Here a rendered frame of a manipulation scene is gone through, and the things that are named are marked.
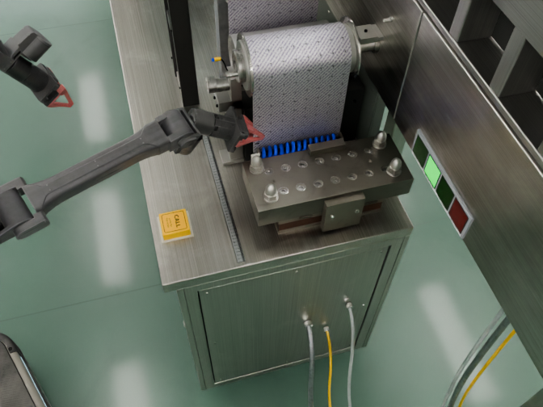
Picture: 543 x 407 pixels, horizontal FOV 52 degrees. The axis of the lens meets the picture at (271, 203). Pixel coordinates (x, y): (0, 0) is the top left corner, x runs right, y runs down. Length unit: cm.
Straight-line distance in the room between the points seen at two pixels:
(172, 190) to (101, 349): 98
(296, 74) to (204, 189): 43
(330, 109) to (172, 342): 124
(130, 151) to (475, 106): 70
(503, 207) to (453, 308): 144
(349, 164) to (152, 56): 83
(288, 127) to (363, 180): 23
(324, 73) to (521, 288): 63
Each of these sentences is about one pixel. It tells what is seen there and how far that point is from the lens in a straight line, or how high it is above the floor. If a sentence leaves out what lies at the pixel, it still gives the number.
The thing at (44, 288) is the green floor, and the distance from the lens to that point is 254.
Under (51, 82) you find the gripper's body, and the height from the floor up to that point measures 114.
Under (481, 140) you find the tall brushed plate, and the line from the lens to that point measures 108.
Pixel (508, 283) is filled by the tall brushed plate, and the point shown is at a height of 121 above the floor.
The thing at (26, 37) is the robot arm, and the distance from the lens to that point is 148.
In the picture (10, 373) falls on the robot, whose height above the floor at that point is 24.
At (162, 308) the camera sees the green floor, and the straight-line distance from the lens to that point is 237.
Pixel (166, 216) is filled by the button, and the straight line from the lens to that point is 145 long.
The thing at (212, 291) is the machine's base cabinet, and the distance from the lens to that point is 146.
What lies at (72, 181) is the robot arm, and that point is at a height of 120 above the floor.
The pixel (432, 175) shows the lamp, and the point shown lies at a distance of 125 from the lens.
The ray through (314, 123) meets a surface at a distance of 144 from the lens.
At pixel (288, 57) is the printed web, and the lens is 129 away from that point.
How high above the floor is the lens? 210
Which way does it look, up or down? 53 degrees down
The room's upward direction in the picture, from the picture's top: 2 degrees clockwise
